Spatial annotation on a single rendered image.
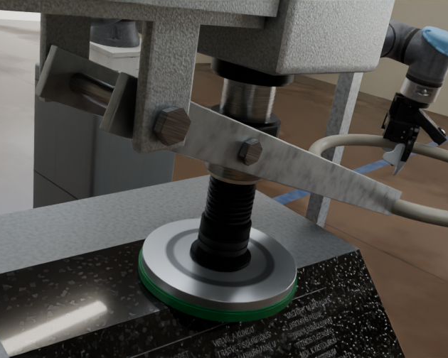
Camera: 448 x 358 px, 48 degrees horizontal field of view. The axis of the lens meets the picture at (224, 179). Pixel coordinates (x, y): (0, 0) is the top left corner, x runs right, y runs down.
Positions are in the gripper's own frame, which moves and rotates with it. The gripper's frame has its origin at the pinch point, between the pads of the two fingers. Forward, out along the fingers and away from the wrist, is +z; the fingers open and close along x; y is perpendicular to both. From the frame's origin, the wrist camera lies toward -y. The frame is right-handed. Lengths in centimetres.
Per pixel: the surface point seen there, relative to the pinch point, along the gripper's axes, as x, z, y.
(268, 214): 53, -9, 32
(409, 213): 46.5, -12.7, 6.9
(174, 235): 73, -14, 45
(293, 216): 52, -9, 27
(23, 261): 83, -12, 62
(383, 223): -143, 104, -44
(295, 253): 65, -11, 27
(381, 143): 2.1, -6.4, 6.7
